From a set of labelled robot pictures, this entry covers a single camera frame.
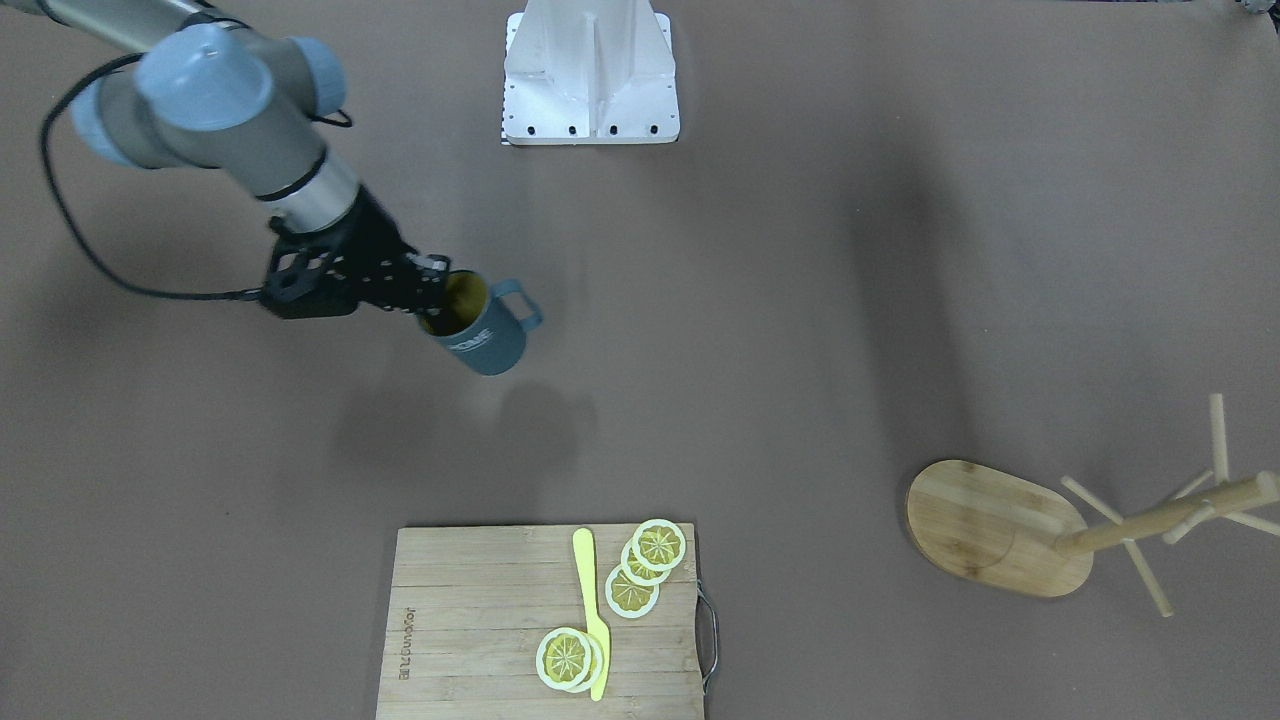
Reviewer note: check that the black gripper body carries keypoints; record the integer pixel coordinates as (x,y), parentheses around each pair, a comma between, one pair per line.
(373,243)

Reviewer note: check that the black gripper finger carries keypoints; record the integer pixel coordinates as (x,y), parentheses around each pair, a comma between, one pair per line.
(431,266)
(427,298)

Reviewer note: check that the blue cup with yellow inside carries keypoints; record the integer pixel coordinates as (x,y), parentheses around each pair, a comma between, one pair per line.
(493,322)

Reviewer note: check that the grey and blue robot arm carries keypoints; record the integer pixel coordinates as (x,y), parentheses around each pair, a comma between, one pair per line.
(197,87)

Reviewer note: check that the wooden cup storage rack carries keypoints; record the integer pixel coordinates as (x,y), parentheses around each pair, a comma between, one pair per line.
(995,529)

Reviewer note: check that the yellow plastic knife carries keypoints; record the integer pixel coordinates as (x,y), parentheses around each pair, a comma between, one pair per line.
(584,555)

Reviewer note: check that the bamboo cutting board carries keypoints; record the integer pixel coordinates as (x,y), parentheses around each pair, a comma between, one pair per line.
(468,607)

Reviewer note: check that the lemon slice at top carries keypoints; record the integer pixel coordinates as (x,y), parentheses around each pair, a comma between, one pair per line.
(659,544)

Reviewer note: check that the lemon slice front bottom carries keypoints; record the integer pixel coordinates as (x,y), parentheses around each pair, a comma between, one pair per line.
(562,658)

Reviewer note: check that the lemon slice under bottom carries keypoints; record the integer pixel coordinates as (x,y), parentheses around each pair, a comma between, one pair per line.
(595,668)

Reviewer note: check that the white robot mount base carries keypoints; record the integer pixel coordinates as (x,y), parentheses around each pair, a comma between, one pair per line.
(589,73)

